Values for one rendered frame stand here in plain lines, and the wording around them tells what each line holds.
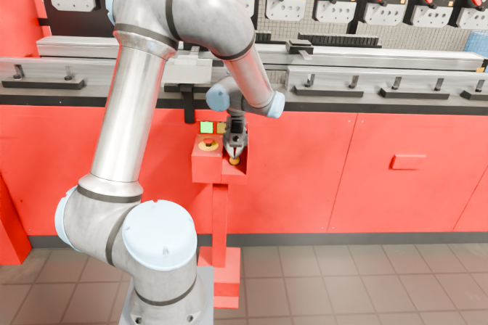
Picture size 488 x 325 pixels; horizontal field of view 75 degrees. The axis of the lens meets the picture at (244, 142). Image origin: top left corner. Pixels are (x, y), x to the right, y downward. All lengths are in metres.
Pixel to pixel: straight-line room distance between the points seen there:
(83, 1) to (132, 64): 0.84
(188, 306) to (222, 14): 0.52
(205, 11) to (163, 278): 0.44
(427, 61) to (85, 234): 1.76
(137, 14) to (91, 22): 1.42
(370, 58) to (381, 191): 0.68
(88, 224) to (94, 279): 1.21
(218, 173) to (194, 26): 0.69
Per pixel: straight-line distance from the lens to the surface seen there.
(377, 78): 1.57
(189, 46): 1.59
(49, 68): 1.56
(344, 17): 1.41
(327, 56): 1.73
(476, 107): 1.73
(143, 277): 0.58
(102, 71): 1.48
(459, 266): 2.18
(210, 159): 1.12
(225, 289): 1.60
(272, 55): 1.66
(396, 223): 1.97
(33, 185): 1.76
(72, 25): 2.05
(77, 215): 0.64
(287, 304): 1.67
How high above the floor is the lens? 1.39
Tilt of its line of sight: 31 degrees down
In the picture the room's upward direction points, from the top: 4 degrees clockwise
